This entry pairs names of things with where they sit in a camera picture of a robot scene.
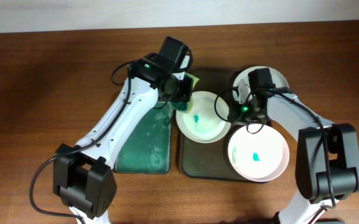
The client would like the large dark serving tray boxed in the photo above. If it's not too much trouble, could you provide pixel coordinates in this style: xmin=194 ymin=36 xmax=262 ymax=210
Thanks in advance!
xmin=178 ymin=67 xmax=272 ymax=182

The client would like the white plate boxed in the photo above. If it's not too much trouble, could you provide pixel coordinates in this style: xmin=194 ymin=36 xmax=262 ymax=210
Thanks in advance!
xmin=227 ymin=124 xmax=289 ymax=182
xmin=175 ymin=91 xmax=231 ymax=144
xmin=230 ymin=66 xmax=289 ymax=117

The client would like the small green water tray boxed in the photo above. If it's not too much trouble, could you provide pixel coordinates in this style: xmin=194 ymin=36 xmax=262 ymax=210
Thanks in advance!
xmin=113 ymin=102 xmax=174 ymax=175

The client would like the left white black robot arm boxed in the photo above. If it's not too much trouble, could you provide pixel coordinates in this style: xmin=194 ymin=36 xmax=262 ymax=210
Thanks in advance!
xmin=53 ymin=37 xmax=194 ymax=223

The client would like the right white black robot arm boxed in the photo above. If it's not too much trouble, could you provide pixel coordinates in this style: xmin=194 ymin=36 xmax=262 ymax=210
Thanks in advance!
xmin=228 ymin=66 xmax=359 ymax=224

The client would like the green yellow sponge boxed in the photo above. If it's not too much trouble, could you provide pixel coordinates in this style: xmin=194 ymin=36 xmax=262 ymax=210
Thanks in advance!
xmin=170 ymin=73 xmax=199 ymax=113

